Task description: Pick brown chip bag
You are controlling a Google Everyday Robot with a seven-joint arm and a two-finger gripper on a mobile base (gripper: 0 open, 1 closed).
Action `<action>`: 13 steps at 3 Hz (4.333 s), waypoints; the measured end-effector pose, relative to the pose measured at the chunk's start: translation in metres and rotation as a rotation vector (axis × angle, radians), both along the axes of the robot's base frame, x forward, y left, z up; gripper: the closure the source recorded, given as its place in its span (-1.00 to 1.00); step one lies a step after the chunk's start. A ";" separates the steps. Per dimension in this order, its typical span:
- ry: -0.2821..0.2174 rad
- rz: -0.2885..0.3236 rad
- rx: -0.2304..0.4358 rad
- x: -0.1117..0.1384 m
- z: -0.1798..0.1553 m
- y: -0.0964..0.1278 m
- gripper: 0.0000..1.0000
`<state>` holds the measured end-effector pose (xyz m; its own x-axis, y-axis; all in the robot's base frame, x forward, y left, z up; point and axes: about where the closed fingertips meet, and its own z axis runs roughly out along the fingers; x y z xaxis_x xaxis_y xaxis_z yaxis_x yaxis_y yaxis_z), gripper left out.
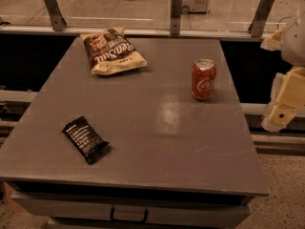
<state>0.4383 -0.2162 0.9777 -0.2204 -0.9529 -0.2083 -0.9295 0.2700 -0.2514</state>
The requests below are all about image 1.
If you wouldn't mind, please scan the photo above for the brown and cream chip bag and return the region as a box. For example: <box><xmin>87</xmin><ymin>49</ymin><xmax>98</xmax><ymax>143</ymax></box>
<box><xmin>80</xmin><ymin>28</ymin><xmax>147</xmax><ymax>76</ymax></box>

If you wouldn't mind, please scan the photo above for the middle metal railing bracket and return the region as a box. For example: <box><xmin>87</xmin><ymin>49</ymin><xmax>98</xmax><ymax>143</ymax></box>
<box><xmin>170</xmin><ymin>0</ymin><xmax>182</xmax><ymax>35</ymax></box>

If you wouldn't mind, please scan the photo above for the right metal railing bracket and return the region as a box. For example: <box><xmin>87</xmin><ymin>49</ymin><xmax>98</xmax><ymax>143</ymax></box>
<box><xmin>248</xmin><ymin>0</ymin><xmax>275</xmax><ymax>37</ymax></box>

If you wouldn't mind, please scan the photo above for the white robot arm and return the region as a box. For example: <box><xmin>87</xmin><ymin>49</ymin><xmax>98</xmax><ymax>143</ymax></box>
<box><xmin>260</xmin><ymin>0</ymin><xmax>305</xmax><ymax>132</ymax></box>

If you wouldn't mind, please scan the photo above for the white wheeled cart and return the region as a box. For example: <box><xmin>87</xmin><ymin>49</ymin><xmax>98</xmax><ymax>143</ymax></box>
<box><xmin>181</xmin><ymin>0</ymin><xmax>210</xmax><ymax>14</ymax></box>

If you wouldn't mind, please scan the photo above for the metal railing bracket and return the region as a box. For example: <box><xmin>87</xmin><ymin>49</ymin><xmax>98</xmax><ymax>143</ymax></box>
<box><xmin>170</xmin><ymin>0</ymin><xmax>182</xmax><ymax>35</ymax></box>
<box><xmin>248</xmin><ymin>0</ymin><xmax>275</xmax><ymax>37</ymax></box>
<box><xmin>44</xmin><ymin>0</ymin><xmax>67</xmax><ymax>31</ymax></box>

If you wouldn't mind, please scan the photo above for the grey table drawer with handle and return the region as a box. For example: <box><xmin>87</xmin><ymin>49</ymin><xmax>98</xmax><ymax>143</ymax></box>
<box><xmin>11</xmin><ymin>192</ymin><xmax>250</xmax><ymax>229</ymax></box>

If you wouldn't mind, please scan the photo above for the black snack bar wrapper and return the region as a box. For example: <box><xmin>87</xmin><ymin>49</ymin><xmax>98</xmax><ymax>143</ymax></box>
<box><xmin>62</xmin><ymin>116</ymin><xmax>109</xmax><ymax>164</ymax></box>

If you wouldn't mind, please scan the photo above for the red cola can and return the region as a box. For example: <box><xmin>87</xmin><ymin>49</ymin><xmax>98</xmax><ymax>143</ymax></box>
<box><xmin>192</xmin><ymin>59</ymin><xmax>216</xmax><ymax>101</ymax></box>

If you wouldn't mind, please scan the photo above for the left metal railing bracket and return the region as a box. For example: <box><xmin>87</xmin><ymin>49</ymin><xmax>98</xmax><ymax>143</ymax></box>
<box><xmin>44</xmin><ymin>0</ymin><xmax>67</xmax><ymax>31</ymax></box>

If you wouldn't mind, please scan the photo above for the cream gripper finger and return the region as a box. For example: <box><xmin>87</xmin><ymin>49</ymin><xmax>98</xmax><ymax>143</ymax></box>
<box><xmin>260</xmin><ymin>28</ymin><xmax>284</xmax><ymax>52</ymax></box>
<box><xmin>261</xmin><ymin>73</ymin><xmax>286</xmax><ymax>132</ymax></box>

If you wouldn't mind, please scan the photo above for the metal window rail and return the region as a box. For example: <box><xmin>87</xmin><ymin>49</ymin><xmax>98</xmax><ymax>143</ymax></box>
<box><xmin>0</xmin><ymin>24</ymin><xmax>272</xmax><ymax>42</ymax></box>

